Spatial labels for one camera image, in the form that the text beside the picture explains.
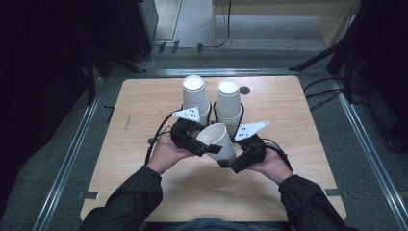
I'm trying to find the black floor cable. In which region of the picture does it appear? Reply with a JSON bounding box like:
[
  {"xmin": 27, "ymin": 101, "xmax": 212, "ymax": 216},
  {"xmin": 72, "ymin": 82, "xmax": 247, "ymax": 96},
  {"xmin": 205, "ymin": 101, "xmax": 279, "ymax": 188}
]
[
  {"xmin": 302, "ymin": 76, "xmax": 346, "ymax": 94},
  {"xmin": 309, "ymin": 90, "xmax": 344, "ymax": 112}
]

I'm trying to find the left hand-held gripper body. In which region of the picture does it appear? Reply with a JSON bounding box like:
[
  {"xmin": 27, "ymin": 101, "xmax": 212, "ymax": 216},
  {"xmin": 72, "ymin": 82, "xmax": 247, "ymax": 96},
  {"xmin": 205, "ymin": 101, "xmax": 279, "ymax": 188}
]
[{"xmin": 169, "ymin": 106, "xmax": 205, "ymax": 150}]

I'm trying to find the person's torso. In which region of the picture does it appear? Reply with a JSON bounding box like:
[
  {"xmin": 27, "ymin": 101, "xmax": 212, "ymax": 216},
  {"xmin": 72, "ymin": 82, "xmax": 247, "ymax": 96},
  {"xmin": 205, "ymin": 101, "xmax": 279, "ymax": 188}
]
[{"xmin": 140, "ymin": 218, "xmax": 290, "ymax": 231}]

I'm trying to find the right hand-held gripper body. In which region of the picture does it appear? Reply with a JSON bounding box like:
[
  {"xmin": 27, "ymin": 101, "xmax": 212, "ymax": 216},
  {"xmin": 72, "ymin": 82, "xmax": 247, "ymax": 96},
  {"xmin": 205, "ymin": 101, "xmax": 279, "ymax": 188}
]
[{"xmin": 229, "ymin": 120, "xmax": 270, "ymax": 174}]

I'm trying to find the black cabinet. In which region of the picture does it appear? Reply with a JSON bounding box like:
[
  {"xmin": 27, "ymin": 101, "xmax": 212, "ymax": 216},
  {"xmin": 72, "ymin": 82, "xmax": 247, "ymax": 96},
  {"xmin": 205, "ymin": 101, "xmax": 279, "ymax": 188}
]
[{"xmin": 116, "ymin": 0, "xmax": 160, "ymax": 64}]

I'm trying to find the person's right hand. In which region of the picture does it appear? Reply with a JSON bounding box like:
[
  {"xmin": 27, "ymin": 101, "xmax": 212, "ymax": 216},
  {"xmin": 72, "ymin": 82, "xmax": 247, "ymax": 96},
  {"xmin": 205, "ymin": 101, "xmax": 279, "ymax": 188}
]
[{"xmin": 246, "ymin": 145, "xmax": 293, "ymax": 186}]

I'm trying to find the stack of white cups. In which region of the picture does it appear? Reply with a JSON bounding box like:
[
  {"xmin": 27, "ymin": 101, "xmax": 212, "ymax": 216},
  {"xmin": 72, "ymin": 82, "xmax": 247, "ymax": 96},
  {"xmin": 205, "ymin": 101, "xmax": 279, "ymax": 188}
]
[
  {"xmin": 182, "ymin": 74, "xmax": 212, "ymax": 127},
  {"xmin": 214, "ymin": 79, "xmax": 243, "ymax": 139}
]

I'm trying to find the person's left hand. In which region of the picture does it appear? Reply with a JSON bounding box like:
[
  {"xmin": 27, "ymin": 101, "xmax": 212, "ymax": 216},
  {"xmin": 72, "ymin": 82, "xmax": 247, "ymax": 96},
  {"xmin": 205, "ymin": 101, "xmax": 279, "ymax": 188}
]
[{"xmin": 146, "ymin": 133, "xmax": 195, "ymax": 176}]

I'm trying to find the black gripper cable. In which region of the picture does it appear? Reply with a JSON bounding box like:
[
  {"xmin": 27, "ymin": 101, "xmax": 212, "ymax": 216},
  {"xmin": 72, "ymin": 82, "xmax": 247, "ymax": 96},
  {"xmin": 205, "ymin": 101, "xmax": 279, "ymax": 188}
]
[
  {"xmin": 143, "ymin": 110, "xmax": 181, "ymax": 167},
  {"xmin": 262, "ymin": 138, "xmax": 293, "ymax": 172}
]

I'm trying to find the black metal stand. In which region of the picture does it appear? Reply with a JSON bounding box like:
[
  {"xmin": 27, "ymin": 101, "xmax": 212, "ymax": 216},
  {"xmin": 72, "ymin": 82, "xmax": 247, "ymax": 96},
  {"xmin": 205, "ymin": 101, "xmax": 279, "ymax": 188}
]
[{"xmin": 85, "ymin": 47, "xmax": 145, "ymax": 105}]

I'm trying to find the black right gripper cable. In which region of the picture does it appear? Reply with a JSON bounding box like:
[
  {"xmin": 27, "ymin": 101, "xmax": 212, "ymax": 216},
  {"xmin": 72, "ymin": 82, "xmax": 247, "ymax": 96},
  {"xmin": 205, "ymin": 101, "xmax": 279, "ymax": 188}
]
[{"xmin": 262, "ymin": 138, "xmax": 293, "ymax": 172}]

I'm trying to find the light wooden shelf unit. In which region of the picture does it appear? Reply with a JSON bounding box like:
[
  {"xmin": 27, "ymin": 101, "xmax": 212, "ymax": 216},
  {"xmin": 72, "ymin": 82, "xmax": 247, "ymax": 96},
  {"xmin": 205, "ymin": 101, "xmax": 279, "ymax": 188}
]
[{"xmin": 211, "ymin": 0, "xmax": 364, "ymax": 50}]

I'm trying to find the grey table bracket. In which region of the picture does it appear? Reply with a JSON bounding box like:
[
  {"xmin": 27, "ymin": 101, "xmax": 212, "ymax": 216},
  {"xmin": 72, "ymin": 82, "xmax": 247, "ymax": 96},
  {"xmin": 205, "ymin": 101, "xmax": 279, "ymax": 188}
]
[
  {"xmin": 76, "ymin": 191, "xmax": 100, "ymax": 200},
  {"xmin": 325, "ymin": 188, "xmax": 349, "ymax": 197}
]

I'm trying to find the white paper cup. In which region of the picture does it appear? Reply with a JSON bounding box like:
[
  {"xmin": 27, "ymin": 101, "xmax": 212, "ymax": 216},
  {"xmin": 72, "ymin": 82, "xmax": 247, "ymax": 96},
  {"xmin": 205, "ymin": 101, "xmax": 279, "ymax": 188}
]
[{"xmin": 195, "ymin": 122, "xmax": 238, "ymax": 162}]

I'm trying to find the metal floor rail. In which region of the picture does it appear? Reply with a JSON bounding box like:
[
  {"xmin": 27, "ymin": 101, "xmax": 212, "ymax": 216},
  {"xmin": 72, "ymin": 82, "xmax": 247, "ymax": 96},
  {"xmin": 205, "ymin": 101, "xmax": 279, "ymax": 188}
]
[
  {"xmin": 110, "ymin": 67, "xmax": 326, "ymax": 77},
  {"xmin": 331, "ymin": 76, "xmax": 408, "ymax": 230},
  {"xmin": 32, "ymin": 75, "xmax": 109, "ymax": 231}
]

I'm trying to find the black hanging cable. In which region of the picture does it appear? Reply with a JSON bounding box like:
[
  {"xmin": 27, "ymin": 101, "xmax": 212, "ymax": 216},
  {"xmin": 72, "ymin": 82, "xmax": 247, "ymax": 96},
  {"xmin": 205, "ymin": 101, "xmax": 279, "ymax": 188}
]
[{"xmin": 200, "ymin": 0, "xmax": 233, "ymax": 54}]

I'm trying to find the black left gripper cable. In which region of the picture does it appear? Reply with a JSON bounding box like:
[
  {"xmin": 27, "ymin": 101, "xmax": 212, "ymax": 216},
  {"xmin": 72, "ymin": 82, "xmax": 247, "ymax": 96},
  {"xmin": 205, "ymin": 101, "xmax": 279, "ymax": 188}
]
[{"xmin": 143, "ymin": 110, "xmax": 181, "ymax": 167}]

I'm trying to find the black tripod stand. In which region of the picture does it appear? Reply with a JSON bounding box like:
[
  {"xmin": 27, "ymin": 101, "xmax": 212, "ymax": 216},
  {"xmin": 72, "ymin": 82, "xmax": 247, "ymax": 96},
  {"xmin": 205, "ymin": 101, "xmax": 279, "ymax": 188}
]
[{"xmin": 288, "ymin": 0, "xmax": 408, "ymax": 107}]

